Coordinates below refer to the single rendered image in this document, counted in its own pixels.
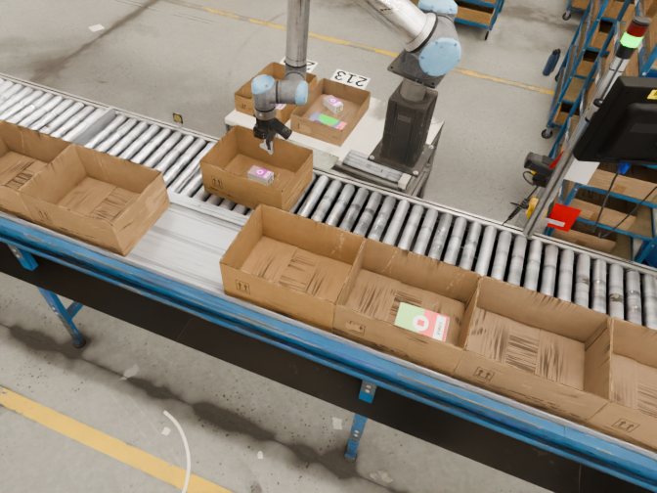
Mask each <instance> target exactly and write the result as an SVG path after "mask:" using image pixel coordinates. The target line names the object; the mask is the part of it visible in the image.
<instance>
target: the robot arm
mask: <svg viewBox="0 0 657 493"><path fill-rule="evenodd" d="M354 1H355V2H356V3H357V4H359V5H360V6H361V7H362V8H364V9H365V10H366V11H367V12H369V13H370V14H371V15H372V16H374V17H375V18H376V19H377V20H379V21H380V22H381V23H383V24H384V25H385V26H386V27H388V28H389V29H390V30H391V31H393V32H394V33H395V34H396V35H398V36H399V37H400V38H401V39H403V40H404V41H405V49H404V50H403V52H402V53H401V54H400V56H399V60H398V65H399V67H400V69H401V70H402V71H404V72H405V73H407V74H409V75H411V76H414V77H417V78H423V79H431V78H436V77H438V76H440V75H443V74H445V73H448V72H450V71H451V70H452V69H454V68H455V67H456V65H457V64H458V63H459V61H460V54H461V52H460V43H459V39H458V36H457V32H456V29H455V25H454V20H455V17H456V14H457V10H458V5H457V4H456V3H455V2H454V1H453V0H419V2H418V5H417V7H416V6H415V5H414V4H413V3H412V2H411V1H409V0H354ZM310 3H311V0H287V20H286V50H285V77H284V80H274V78H273V77H272V76H271V75H267V74H262V75H258V76H256V77H255V78H254V79H253V80H252V82H251V92H252V97H253V104H254V114H253V117H255V118H256V123H255V124H254V127H253V134H254V137H255V138H258V139H261V140H263V139H265V140H264V143H263V144H260V147H261V148H262V149H264V150H266V151H268V153H269V154H270V155H272V154H273V152H274V151H273V141H271V140H273V138H274V137H277V138H278V135H281V136H282V137H283V138H285V139H286V140H287V139H288V138H289V137H290V135H291V134H292V130H290V129H289V128H288V127H287V126H285V125H284V124H283V123H282V122H280V121H279V120H278V119H277V118H275V116H276V114H277V110H276V104H283V105H305V104H306V102H307V97H308V83H307V82H306V73H307V47H308V32H309V18H310ZM254 131H255V133H254Z"/></svg>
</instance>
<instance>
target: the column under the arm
mask: <svg viewBox="0 0 657 493"><path fill-rule="evenodd" d="M402 84H403V81H402V82H401V83H400V84H399V86H398V87H397V88H396V90H395V91H394V92H393V93H392V95H391V96H390V97H389V99H388V104H387V110H386V116H385V121H384V127H383V133H382V138H381V139H380V141H379V142H378V144H377V145H376V146H375V148H374V149H373V151H372V152H371V154H370V155H369V157H368V158H367V160H369V161H372V162H375V163H378V164H381V165H383V166H386V167H389V168H392V169H395V170H397V171H400V172H403V173H406V174H409V175H411V176H414V177H416V178H417V177H418V176H419V174H420V172H421V171H422V170H423V168H424V166H425V165H426V163H427V161H428V159H429V158H430V156H431V154H432V153H433V151H434V149H435V146H432V145H429V144H426V140H427V136H428V132H429V128H430V125H431V121H432V117H433V114H434V110H435V106H436V102H437V98H438V91H435V90H432V89H429V88H426V91H425V94H424V97H423V99H422V100H421V101H410V100H408V99H405V98H404V97H402V96H401V94H400V91H401V87H402Z"/></svg>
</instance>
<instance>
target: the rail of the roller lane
mask: <svg viewBox="0 0 657 493"><path fill-rule="evenodd" d="M0 78H1V79H3V80H4V82H5V81H7V80H9V81H11V82H12V83H13V84H14V85H15V84H17V83H18V84H20V85H21V86H22V87H23V88H25V87H26V86H28V87H30V88H32V90H33V91H35V90H37V89H38V90H40V91H42V92H43V94H45V93H51V94H52V95H53V96H54V98H55V97H56V96H61V97H62V98H63V99H64V100H66V99H71V100H72V101H73V102H74V103H77V102H80V103H82V104H83V105H84V107H86V106H88V105H90V106H92V107H93V108H94V109H95V110H96V109H98V108H100V109H103V110H104V111H105V110H106V109H108V108H113V110H116V111H117V112H119V114H123V115H124V116H125V117H126V118H127V120H128V119H129V118H131V117H133V118H135V119H136V120H137V121H138V124H139V123H140V122H141V121H145V122H146V123H147V124H148V125H149V127H151V126H152V125H153V124H155V125H157V126H158V127H159V129H160V131H161V130H162V129H163V128H168V129H169V130H170V131H171V135H172V134H173V133H174V132H175V131H178V132H180V133H181V134H182V135H183V138H184V137H185V136H186V135H191V136H192V137H193V138H194V139H195V141H196V140H197V139H198V138H201V139H203V140H204V141H205V143H206V145H207V144H208V143H209V142H214V143H215V144H216V143H217V142H218V141H219V140H220V138H217V137H214V136H210V135H207V134H204V133H200V132H197V131H194V130H191V129H188V128H184V127H182V129H183V130H181V129H179V127H178V125H174V124H171V123H168V122H162V121H161V120H158V119H154V118H151V117H148V116H144V115H141V114H137V113H134V112H129V111H126V110H123V109H119V108H116V107H113V106H109V105H106V104H103V103H99V102H96V101H93V100H89V99H86V98H83V97H79V96H74V95H72V94H69V93H67V92H63V91H60V90H57V89H53V88H50V87H47V86H43V85H40V84H36V83H33V82H30V81H27V80H23V79H20V78H16V77H13V76H11V75H7V74H4V73H1V72H0ZM313 172H314V173H315V174H316V180H315V181H314V183H313V184H314V185H315V184H316V182H317V181H318V179H319V177H320V176H322V175H325V176H327V178H328V179H329V182H328V185H327V186H326V188H327V189H328V188H329V186H330V184H331V182H332V181H333V180H335V179H337V180H339V181H340V182H341V183H342V187H341V189H340V190H339V193H342V191H343V189H344V187H345V185H346V184H348V183H350V184H353V185H354V186H355V192H354V194H353V196H352V197H355V196H356V194H357V192H358V190H359V189H360V188H366V189H368V191H369V194H368V196H367V198H366V201H368V200H369V199H370V197H371V195H372V193H373V192H380V193H381V194H382V199H381V201H380V204H381V205H383V203H384V200H385V198H386V197H387V196H392V197H394V198H395V199H396V203H395V205H394V207H393V208H394V209H397V206H398V204H399V202H400V201H401V200H406V201H408V202H409V203H410V207H409V210H408V212H407V213H409V214H411V212H412V209H413V206H414V205H415V204H421V205H422V206H423V208H424V211H423V214H422V216H421V217H422V218H424V217H425V215H426V212H427V210H428V209H429V208H435V209H436V210H437V211H438V216H437V219H436V222H439V221H440V218H441V215H442V214H443V213H445V212H448V213H450V214H452V216H453V219H452V223H451V226H452V227H454V225H455V222H456V219H457V218H458V217H463V218H465V219H466V221H467V223H466V227H465V231H467V232H468V230H469V226H470V223H471V222H474V221H477V222H479V223H481V225H482V228H481V232H480V236H483V235H484V231H485V228H486V227H488V226H493V227H495V228H496V229H497V234H496V237H495V240H496V241H498V240H499V236H500V232H501V231H509V232H510V233H511V241H510V244H511V245H513V244H514V239H515V237H516V236H518V235H522V233H523V229H522V228H518V227H515V226H512V225H508V224H505V223H504V224H503V223H502V222H499V221H496V220H492V219H489V218H486V217H482V216H479V215H476V214H472V213H469V212H466V211H462V210H459V209H456V208H452V207H449V206H446V205H442V204H440V203H436V202H430V201H425V200H422V199H420V198H417V197H414V196H411V195H407V194H404V193H401V192H397V191H394V190H391V189H387V188H384V187H380V186H377V185H375V184H371V183H368V182H365V181H361V180H358V179H355V178H351V177H348V176H345V175H341V174H338V173H335V172H331V171H325V170H323V169H321V168H318V167H315V166H313ZM502 224H503V225H502ZM522 236H524V235H522ZM525 237H526V238H527V244H526V249H528V250H529V246H530V243H531V242H532V241H533V240H539V241H541V242H542V243H543V248H542V254H543V255H545V250H546V246H548V245H555V246H557V247H558V254H557V259H560V255H561V252H562V251H563V250H564V249H571V250H573V252H574V263H573V264H576V263H577V256H578V255H580V254H586V255H588V256H589V257H590V259H591V261H590V269H592V263H593V262H594V261H595V260H596V259H603V260H605V262H606V274H608V275H609V266H610V265H612V264H620V265H621V266H622V267H623V279H624V280H626V271H627V270H629V269H636V270H637V271H638V272H639V281H640V284H641V285H642V276H643V275H645V274H652V275H654V276H655V277H656V280H657V269H656V268H653V267H649V266H646V265H643V264H639V263H636V262H633V261H630V260H627V259H623V258H620V257H617V256H613V255H610V254H607V253H603V252H600V251H597V250H593V249H590V248H587V247H583V246H578V245H574V244H571V243H568V242H564V241H561V240H558V239H555V238H552V237H548V236H545V235H542V234H538V233H535V232H534V234H533V236H532V237H528V235H526V236H525Z"/></svg>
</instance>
